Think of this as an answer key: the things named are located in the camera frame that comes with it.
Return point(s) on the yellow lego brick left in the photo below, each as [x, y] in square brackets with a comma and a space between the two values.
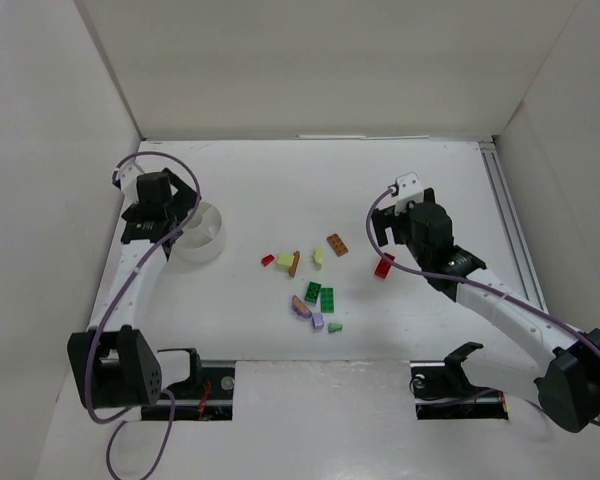
[285, 261]

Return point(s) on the light green lego slope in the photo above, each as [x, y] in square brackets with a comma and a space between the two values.
[334, 327]

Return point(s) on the aluminium rail right side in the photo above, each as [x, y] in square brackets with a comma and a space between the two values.
[523, 263]

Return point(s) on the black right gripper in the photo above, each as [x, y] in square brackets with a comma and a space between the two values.
[389, 223]

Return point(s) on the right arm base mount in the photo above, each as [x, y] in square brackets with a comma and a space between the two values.
[442, 390]

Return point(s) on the brown curved lego piece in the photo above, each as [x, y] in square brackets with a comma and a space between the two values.
[294, 265]

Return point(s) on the yellow lego piece right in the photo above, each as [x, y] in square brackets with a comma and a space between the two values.
[318, 258]

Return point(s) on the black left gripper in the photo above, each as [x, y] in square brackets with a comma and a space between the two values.
[181, 201]

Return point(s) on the small red lego piece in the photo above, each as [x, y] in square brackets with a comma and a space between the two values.
[267, 260]

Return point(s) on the green long lego brick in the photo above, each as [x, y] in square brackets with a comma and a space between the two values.
[327, 300]

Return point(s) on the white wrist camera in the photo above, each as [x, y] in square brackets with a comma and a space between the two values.
[124, 179]
[407, 189]

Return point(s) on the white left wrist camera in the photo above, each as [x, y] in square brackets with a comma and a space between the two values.
[124, 179]

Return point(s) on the purple arched lego piece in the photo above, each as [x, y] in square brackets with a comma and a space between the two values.
[300, 308]

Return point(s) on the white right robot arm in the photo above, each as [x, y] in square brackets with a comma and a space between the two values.
[563, 378]

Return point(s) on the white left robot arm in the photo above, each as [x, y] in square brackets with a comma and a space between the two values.
[112, 362]

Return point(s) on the red lego brick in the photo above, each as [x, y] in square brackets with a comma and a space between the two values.
[384, 266]

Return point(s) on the white round divided container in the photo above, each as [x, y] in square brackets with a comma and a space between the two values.
[203, 238]

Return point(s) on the orange flat lego brick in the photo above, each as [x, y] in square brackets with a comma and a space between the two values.
[337, 244]

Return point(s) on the lilac small lego brick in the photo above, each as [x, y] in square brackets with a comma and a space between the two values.
[318, 322]

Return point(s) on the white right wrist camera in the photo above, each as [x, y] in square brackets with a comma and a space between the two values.
[407, 189]

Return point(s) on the green square lego brick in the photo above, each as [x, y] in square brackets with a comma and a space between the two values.
[312, 292]

